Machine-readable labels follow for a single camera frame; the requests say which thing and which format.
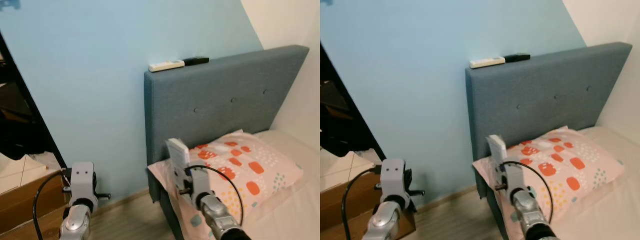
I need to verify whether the white booklet with blue print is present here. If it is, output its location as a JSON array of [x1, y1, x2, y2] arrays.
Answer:
[[164, 137, 191, 177], [486, 133, 509, 172]]

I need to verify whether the pink pillow with orange spots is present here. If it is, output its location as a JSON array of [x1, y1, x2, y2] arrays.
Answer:
[[472, 125, 626, 240], [147, 129, 305, 240]]

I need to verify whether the teal upholstered headboard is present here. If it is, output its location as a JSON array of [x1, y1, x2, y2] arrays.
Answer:
[[464, 41, 634, 240], [143, 44, 310, 240]]

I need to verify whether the beige mattress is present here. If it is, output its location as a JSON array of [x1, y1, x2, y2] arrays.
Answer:
[[234, 129, 321, 240], [549, 124, 640, 240]]

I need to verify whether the white remote control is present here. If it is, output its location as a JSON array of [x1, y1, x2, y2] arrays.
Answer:
[[148, 59, 186, 73], [468, 56, 507, 70]]

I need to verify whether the small black device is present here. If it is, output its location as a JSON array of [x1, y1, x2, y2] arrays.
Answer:
[[182, 56, 210, 67], [503, 52, 531, 63]]

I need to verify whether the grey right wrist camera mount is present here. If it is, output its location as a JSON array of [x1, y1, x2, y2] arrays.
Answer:
[[494, 160, 526, 199], [172, 164, 211, 207]]

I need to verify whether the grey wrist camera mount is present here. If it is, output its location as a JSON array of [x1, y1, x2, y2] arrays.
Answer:
[[69, 161, 97, 202], [380, 158, 407, 199], [494, 160, 526, 199], [172, 164, 211, 207]]

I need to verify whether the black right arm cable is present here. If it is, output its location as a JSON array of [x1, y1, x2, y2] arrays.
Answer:
[[184, 164, 245, 227], [498, 160, 555, 224]]

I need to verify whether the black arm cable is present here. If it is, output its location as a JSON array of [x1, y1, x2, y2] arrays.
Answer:
[[498, 160, 555, 224], [32, 169, 74, 240], [342, 166, 385, 240], [184, 164, 245, 227]]

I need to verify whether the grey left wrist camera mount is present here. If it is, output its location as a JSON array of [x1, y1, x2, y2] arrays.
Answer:
[[69, 161, 97, 202], [380, 158, 407, 199]]

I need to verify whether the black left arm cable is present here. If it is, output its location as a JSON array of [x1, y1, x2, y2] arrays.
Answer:
[[32, 169, 74, 240], [342, 166, 385, 240]]

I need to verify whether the black doorway frame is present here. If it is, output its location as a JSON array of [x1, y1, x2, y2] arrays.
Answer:
[[0, 31, 69, 169]]

